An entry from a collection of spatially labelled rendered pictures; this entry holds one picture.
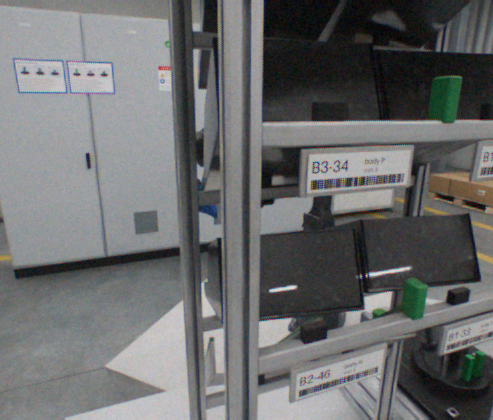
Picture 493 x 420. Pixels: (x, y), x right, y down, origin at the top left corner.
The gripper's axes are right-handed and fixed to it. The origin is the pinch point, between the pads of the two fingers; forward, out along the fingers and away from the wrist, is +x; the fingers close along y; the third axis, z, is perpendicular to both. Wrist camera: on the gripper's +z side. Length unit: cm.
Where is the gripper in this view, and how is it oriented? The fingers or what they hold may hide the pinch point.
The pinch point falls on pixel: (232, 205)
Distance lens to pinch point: 64.7
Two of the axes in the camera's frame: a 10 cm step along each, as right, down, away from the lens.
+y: 9.9, -0.7, 1.6
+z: 0.2, -8.6, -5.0
